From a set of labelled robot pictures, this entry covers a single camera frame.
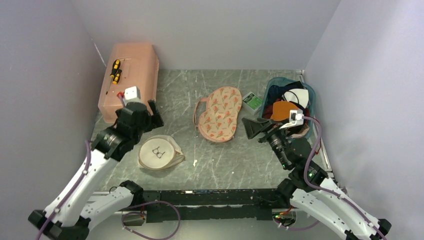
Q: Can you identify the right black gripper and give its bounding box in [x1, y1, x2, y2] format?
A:
[241, 116, 290, 168]

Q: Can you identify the dark red bra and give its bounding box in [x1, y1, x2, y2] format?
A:
[262, 104, 274, 119]

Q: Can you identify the white mesh laundry bag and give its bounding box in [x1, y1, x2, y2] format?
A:
[137, 135, 185, 171]

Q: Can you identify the orange black bra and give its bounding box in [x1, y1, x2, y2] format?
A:
[271, 99, 308, 121]

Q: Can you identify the patterned beige oven mitt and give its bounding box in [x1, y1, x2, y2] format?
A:
[192, 86, 242, 143]

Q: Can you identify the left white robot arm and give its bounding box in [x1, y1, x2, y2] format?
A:
[28, 100, 164, 240]

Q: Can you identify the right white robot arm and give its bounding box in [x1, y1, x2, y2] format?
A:
[242, 112, 392, 240]

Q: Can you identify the green white small box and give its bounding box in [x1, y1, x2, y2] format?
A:
[242, 91, 263, 115]

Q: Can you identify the navy blue cloth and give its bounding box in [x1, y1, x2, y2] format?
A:
[265, 81, 304, 105]

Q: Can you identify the teal plastic basket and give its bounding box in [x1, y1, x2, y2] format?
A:
[259, 76, 317, 140]

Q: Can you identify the beige pink cloth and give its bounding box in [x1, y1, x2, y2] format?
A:
[290, 126, 310, 139]

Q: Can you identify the yellow black screwdriver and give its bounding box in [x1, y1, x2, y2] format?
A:
[110, 59, 121, 77]
[105, 69, 122, 95]

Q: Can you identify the pink plastic storage box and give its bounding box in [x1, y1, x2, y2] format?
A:
[98, 42, 159, 124]

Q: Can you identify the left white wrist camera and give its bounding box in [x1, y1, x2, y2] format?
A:
[117, 86, 141, 105]

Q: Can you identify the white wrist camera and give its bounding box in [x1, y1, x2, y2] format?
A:
[117, 86, 141, 105]
[279, 109, 304, 130]

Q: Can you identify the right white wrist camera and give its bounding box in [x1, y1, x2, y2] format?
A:
[279, 109, 304, 130]

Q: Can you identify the red thin wire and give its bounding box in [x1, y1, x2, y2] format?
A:
[311, 116, 324, 155]

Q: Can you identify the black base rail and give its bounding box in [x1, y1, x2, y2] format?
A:
[123, 188, 290, 223]

